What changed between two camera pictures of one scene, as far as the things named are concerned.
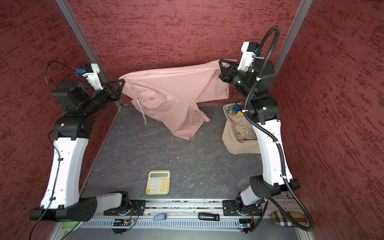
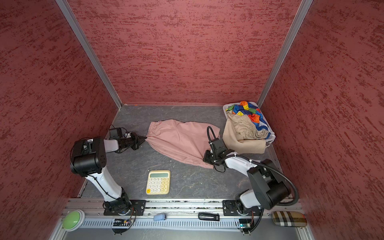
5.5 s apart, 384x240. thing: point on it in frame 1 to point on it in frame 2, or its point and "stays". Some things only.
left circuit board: [122, 222] stays
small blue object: [160, 217] stays
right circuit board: [244, 223] stays
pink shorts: [168, 97] to [188, 141]
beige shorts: [239, 135] stays
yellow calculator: [158, 182] stays
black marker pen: [208, 216] stays
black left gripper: [117, 90] to [136, 140]
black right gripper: [229, 73] to [206, 158]
